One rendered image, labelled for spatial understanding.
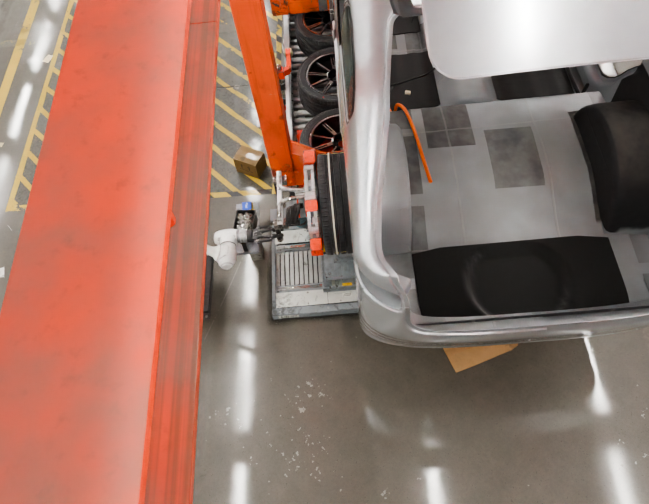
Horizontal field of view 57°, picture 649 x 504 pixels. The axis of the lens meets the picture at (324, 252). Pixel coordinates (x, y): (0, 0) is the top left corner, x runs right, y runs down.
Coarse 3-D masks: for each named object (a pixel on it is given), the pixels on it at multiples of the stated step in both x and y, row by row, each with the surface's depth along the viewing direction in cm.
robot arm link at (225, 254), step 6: (210, 246) 369; (216, 246) 371; (222, 246) 370; (228, 246) 372; (234, 246) 375; (210, 252) 368; (216, 252) 368; (222, 252) 368; (228, 252) 369; (234, 252) 372; (216, 258) 369; (222, 258) 367; (228, 258) 367; (234, 258) 371; (222, 264) 367; (228, 264) 367
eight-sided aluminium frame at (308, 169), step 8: (304, 168) 370; (312, 168) 370; (304, 176) 367; (312, 176) 366; (312, 184) 363; (304, 192) 361; (312, 192) 360; (320, 216) 411; (312, 224) 366; (320, 224) 408; (312, 232) 366; (320, 232) 405
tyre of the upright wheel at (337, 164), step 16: (320, 160) 367; (336, 160) 366; (320, 176) 358; (336, 176) 358; (320, 192) 356; (336, 192) 355; (320, 208) 356; (336, 208) 356; (336, 224) 359; (336, 240) 365
